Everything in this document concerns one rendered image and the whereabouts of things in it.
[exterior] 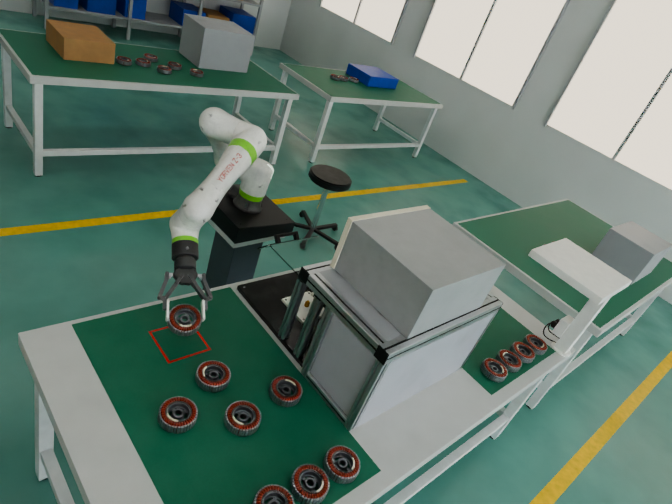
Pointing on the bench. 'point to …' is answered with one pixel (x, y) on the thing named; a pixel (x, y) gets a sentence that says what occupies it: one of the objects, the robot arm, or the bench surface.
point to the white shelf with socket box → (582, 270)
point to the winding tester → (415, 267)
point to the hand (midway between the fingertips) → (185, 314)
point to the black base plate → (278, 286)
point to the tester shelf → (347, 304)
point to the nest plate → (301, 306)
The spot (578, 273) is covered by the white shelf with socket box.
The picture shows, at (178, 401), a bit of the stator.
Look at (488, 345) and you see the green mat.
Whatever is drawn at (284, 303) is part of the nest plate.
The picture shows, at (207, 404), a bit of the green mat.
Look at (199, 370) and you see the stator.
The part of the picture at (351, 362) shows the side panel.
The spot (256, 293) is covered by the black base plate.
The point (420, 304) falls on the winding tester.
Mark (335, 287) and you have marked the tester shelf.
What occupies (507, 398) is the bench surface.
